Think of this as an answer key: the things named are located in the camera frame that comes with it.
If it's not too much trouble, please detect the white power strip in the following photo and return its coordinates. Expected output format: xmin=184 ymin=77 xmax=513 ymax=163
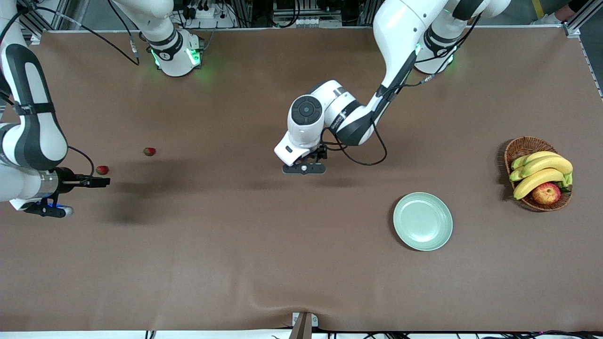
xmin=184 ymin=2 xmax=228 ymax=20

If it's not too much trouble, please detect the white connector strip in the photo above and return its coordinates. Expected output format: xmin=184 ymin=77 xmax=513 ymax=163
xmin=277 ymin=16 xmax=342 ymax=28

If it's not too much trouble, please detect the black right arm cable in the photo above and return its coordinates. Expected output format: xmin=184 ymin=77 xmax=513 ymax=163
xmin=0 ymin=0 xmax=142 ymax=177

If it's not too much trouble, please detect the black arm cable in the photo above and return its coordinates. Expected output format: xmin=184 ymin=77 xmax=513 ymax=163
xmin=320 ymin=12 xmax=483 ymax=167
xmin=0 ymin=0 xmax=142 ymax=177

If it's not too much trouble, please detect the pale green round plate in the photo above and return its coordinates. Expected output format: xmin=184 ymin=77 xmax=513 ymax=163
xmin=393 ymin=192 xmax=454 ymax=251

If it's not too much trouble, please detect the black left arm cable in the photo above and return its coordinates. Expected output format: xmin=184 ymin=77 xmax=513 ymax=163
xmin=320 ymin=12 xmax=483 ymax=167

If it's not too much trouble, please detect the brown wicker basket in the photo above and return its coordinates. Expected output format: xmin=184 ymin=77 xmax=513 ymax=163
xmin=504 ymin=137 xmax=573 ymax=212

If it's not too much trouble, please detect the yellow banana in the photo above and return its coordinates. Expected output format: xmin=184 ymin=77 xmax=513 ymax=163
xmin=509 ymin=155 xmax=574 ymax=182
xmin=511 ymin=151 xmax=561 ymax=170
xmin=513 ymin=168 xmax=565 ymax=200

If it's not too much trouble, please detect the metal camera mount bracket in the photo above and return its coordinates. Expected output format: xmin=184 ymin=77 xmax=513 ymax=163
xmin=290 ymin=312 xmax=319 ymax=339

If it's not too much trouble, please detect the brown table cover mat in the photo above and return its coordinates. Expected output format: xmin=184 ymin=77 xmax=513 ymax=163
xmin=0 ymin=26 xmax=603 ymax=332

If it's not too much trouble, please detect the red yellow apple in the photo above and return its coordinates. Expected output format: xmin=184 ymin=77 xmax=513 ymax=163
xmin=532 ymin=182 xmax=562 ymax=205

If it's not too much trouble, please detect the aluminium frame profile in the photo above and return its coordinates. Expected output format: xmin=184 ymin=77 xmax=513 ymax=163
xmin=563 ymin=0 xmax=603 ymax=99
xmin=19 ymin=0 xmax=73 ymax=32

